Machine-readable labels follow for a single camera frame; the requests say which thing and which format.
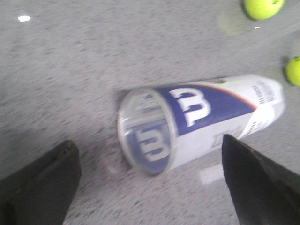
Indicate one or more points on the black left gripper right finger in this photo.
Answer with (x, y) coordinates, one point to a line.
(263, 192)

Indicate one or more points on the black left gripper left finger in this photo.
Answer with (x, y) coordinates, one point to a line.
(41, 192)

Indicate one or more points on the clear Wilson tennis ball can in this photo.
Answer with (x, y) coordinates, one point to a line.
(161, 128)

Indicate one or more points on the right yellow tennis ball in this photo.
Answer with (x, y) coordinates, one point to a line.
(292, 70)

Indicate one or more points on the yellow tennis ball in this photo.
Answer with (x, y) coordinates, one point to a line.
(262, 9)
(292, 70)

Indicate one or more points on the middle yellow tennis ball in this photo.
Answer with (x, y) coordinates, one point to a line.
(262, 9)

